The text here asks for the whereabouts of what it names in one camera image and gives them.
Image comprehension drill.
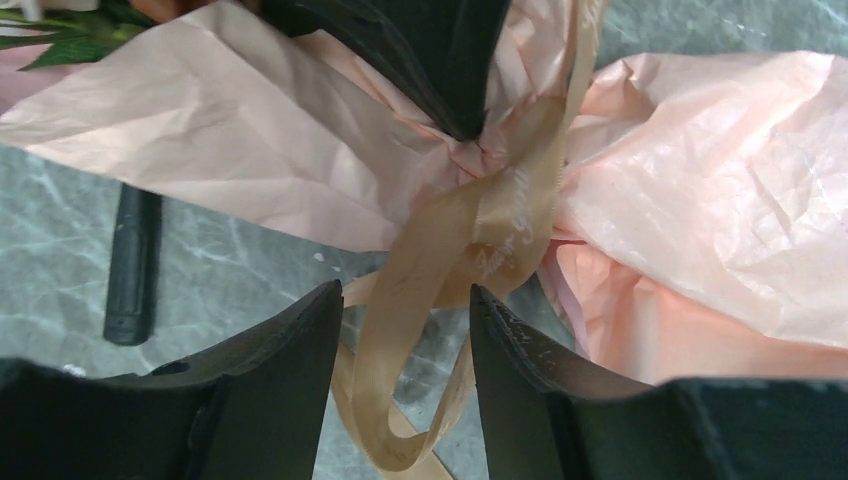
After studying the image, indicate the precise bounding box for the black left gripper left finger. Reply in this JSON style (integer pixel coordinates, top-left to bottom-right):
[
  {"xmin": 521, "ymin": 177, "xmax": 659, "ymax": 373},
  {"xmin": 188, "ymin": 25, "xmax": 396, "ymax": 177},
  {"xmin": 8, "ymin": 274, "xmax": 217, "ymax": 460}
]
[{"xmin": 1, "ymin": 281, "xmax": 343, "ymax": 479}]

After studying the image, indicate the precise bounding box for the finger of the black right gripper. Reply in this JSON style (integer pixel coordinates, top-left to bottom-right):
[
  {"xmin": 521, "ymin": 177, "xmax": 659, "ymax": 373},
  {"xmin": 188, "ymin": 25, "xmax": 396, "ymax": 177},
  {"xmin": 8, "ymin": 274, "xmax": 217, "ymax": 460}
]
[{"xmin": 257, "ymin": 0, "xmax": 511, "ymax": 141}]

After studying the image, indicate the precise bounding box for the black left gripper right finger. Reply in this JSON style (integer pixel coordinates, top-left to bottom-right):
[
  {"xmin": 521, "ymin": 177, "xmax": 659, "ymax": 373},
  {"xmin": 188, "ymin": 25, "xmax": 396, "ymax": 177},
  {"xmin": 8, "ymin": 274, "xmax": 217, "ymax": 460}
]
[{"xmin": 470, "ymin": 285, "xmax": 847, "ymax": 480}]

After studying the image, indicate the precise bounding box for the brown ribbon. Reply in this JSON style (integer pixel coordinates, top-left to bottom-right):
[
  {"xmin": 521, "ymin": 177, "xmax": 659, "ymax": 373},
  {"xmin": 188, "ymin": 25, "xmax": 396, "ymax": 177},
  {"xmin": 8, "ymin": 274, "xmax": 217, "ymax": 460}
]
[{"xmin": 332, "ymin": 1, "xmax": 606, "ymax": 479}]

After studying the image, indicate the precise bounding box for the black cylindrical vase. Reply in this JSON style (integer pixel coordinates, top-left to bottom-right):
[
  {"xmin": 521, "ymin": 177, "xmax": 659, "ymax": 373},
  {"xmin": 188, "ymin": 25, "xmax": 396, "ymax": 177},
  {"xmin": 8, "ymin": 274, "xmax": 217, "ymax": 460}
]
[{"xmin": 102, "ymin": 184, "xmax": 162, "ymax": 346}]

